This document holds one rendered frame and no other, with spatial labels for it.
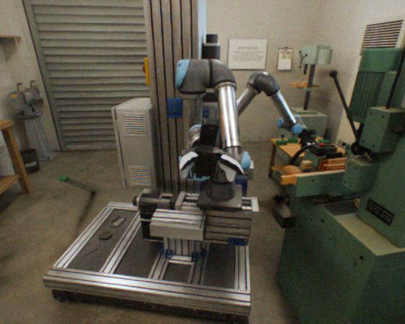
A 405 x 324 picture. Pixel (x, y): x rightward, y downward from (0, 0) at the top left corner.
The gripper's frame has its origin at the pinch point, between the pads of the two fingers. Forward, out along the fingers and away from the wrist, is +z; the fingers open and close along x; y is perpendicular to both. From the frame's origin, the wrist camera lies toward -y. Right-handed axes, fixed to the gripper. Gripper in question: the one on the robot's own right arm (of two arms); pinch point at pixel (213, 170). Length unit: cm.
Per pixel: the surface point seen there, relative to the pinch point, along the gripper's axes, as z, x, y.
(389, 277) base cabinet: -11, -82, 47
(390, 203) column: -21, -77, 18
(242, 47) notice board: -352, -92, -46
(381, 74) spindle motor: -46, -73, -27
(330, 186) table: -47, -71, 26
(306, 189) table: -46, -58, 28
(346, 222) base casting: -30, -70, 35
